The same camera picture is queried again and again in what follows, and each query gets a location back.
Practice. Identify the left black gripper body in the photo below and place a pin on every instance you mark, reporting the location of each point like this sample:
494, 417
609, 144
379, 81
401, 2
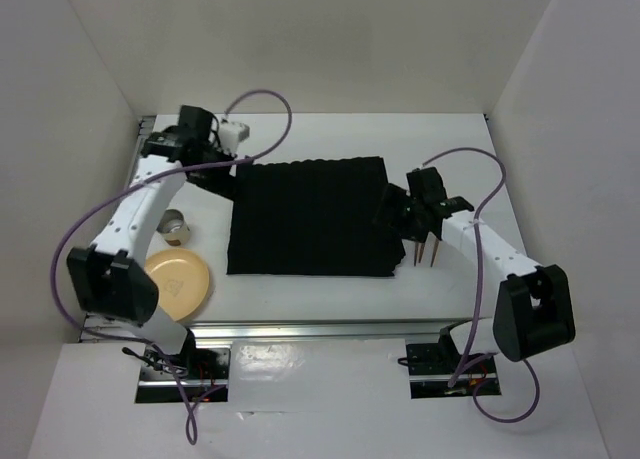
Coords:
212, 153

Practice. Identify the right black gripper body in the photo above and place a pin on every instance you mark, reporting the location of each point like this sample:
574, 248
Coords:
413, 229

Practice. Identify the black cloth placemat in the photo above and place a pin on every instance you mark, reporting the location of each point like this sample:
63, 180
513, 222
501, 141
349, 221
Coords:
311, 218

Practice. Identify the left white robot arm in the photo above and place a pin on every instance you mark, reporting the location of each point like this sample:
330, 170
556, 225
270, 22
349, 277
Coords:
108, 276

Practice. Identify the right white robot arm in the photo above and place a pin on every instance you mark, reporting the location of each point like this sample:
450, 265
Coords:
533, 310

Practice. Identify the copper spoon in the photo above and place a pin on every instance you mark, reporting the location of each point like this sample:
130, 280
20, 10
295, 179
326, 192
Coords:
434, 253

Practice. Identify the copper knife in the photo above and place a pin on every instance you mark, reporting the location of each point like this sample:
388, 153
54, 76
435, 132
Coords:
420, 254

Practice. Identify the paper cup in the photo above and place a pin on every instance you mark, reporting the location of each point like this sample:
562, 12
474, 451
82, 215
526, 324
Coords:
173, 228

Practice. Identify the beige plate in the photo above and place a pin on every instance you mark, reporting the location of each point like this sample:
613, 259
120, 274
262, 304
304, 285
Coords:
183, 281

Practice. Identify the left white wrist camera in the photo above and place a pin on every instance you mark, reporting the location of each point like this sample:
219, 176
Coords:
232, 133

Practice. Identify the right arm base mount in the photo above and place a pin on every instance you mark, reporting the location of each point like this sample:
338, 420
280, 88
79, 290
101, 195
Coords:
430, 366

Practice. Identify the aluminium table frame rail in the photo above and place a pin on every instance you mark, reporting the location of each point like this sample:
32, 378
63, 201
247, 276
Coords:
421, 297

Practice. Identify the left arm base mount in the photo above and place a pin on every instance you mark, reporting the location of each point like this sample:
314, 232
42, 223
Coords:
207, 380

